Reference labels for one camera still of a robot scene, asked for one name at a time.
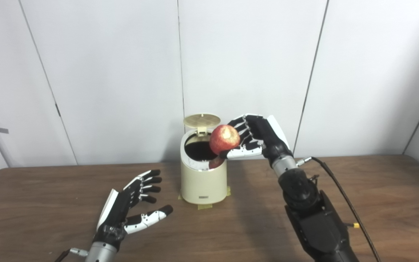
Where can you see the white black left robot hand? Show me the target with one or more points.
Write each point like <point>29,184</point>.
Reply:
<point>116,213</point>

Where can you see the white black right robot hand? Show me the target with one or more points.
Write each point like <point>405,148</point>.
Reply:
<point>267,136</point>

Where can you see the red apple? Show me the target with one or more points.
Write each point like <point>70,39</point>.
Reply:
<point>224,140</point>

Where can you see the cream round bin lid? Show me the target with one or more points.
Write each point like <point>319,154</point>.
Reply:
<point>201,120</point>

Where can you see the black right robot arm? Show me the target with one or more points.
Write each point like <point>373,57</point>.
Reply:
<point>311,218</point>

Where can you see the cream-colored bin body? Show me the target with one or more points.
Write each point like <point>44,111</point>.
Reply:
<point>202,185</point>

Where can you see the tall yellow tape piece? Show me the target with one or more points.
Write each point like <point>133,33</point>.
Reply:
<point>228,191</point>

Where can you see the wide yellow tape piece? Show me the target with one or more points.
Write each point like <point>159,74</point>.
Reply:
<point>204,206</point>

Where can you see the black wall panel hinge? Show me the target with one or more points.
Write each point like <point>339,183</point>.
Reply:
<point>57,110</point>

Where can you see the grey wall label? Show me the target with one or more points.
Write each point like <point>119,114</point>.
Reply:
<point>3,130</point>

